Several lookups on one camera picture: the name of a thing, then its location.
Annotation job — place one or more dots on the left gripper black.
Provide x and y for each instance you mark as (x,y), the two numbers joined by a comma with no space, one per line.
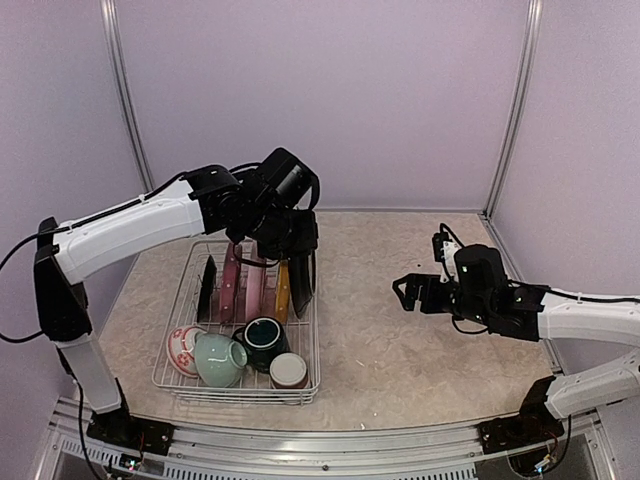
(307,241)

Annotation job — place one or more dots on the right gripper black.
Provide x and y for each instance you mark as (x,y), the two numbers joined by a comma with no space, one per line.
(430,305)

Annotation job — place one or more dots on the light pink plate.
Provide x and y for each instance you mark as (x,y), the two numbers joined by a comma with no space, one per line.
(255,281)

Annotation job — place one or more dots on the black striped rim plate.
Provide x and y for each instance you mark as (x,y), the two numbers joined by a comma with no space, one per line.
(302,276)

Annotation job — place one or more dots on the yellow polka dot plate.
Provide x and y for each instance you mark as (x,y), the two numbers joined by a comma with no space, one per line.
(282,299)

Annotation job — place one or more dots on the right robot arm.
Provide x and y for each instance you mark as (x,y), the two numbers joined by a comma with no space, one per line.
(474,286)

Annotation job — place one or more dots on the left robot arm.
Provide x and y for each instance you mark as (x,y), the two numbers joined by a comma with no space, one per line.
(270,202)

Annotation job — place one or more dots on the dark pink dotted plate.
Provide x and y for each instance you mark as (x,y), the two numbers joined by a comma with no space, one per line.
(229,284)

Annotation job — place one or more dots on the small black plate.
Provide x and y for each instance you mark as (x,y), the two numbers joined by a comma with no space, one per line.
(206,291)

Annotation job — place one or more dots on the dark green mug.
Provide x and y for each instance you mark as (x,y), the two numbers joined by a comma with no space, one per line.
(263,339)

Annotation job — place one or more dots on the brown cup white base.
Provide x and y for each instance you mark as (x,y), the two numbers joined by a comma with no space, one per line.
(289,371)

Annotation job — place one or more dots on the light green ceramic bowl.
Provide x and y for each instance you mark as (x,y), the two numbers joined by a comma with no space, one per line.
(220,360)

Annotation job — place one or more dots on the red patterned white bowl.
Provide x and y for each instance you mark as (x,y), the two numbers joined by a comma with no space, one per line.
(180,348)

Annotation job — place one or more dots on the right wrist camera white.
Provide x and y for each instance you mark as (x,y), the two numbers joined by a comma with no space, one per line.
(445,244)

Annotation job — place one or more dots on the white wire dish rack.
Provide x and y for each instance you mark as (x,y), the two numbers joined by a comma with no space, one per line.
(253,387)

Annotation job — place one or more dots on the aluminium front rail frame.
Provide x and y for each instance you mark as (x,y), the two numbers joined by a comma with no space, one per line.
(200,451)

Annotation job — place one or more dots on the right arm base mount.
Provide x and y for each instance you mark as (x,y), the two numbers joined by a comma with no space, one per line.
(513,432)

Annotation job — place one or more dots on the right aluminium corner post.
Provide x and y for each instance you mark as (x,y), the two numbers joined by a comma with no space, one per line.
(517,108)

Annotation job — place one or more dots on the aluminium corner post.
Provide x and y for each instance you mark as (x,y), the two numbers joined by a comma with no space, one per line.
(517,108)
(117,59)

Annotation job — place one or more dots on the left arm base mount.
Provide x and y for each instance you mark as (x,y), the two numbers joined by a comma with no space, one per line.
(133,433)

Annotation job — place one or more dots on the left aluminium corner post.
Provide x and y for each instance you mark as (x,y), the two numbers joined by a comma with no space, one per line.
(117,59)

